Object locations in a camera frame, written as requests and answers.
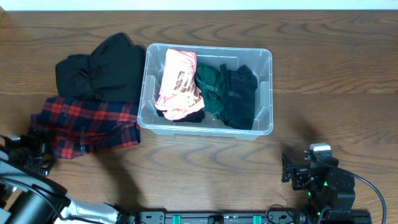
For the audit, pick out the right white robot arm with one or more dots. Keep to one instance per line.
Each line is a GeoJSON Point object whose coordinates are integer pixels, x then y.
{"type": "Point", "coordinates": [330, 190]}

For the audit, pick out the red navy plaid shirt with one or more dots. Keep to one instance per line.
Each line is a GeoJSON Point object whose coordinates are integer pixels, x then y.
{"type": "Point", "coordinates": [74, 128]}

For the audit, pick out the clear plastic storage bin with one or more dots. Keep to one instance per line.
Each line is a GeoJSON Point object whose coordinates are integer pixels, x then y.
{"type": "Point", "coordinates": [259, 61]}

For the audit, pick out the navy garment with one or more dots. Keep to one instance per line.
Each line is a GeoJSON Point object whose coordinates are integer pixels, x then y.
{"type": "Point", "coordinates": [239, 99]}

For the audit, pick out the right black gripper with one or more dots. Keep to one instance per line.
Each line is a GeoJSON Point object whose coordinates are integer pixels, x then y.
{"type": "Point", "coordinates": [301, 173]}

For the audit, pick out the large black garment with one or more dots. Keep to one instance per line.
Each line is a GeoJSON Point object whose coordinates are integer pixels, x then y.
{"type": "Point", "coordinates": [112, 72]}

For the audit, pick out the dark green garment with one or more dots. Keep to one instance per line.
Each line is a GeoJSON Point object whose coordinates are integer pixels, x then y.
{"type": "Point", "coordinates": [213, 86]}

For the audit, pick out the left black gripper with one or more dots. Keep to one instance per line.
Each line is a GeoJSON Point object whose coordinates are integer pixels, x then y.
{"type": "Point", "coordinates": [38, 144]}

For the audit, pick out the black taped garment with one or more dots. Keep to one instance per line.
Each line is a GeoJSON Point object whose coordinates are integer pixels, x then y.
{"type": "Point", "coordinates": [195, 117]}

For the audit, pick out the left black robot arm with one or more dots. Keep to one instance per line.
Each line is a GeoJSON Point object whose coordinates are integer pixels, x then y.
{"type": "Point", "coordinates": [29, 196]}

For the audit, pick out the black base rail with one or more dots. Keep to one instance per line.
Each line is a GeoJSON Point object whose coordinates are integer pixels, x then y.
{"type": "Point", "coordinates": [271, 216]}

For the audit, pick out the coral pink printed shirt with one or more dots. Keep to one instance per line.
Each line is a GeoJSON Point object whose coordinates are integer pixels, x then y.
{"type": "Point", "coordinates": [179, 95]}

